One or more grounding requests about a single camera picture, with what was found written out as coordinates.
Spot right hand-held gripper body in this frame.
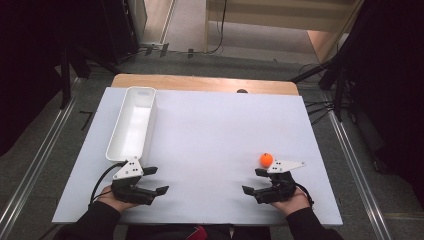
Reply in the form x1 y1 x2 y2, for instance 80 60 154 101
254 158 307 205

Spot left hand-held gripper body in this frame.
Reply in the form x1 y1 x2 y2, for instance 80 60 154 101
110 157 158 206

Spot orange ball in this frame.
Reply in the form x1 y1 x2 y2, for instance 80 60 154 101
259 152 275 169

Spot white long plastic bin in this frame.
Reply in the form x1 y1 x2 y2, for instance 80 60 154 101
105 86 159 168

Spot person's left hand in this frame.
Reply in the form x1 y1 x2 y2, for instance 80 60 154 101
96 185 141 214

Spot person's right hand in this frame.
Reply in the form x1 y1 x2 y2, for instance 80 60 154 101
270 186 311 217

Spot person's dark clothing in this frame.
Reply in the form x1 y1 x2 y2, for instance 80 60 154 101
124 224 272 240

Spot white board sheet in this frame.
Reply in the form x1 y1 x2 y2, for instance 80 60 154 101
52 87 344 227

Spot wooden table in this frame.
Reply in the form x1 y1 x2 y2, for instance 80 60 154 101
110 73 300 97

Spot black metal stand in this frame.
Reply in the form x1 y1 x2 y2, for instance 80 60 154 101
289 49 349 123
59 42 122 110

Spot black cabinet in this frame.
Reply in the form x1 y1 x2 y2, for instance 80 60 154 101
99 0 148 65

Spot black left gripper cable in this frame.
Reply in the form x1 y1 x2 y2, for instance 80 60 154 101
88 160 129 205

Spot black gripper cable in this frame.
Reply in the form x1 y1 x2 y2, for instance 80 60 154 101
88 160 129 205
294 182 315 210

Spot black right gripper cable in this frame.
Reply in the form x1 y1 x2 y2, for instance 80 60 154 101
294 182 315 210

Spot metal floor rail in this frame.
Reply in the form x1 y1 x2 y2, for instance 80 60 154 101
327 109 394 240
0 77 83 236

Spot bundle of floor cables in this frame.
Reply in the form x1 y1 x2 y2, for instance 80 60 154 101
303 98 335 126

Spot hanging black cable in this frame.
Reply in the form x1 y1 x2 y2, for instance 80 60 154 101
205 0 229 55

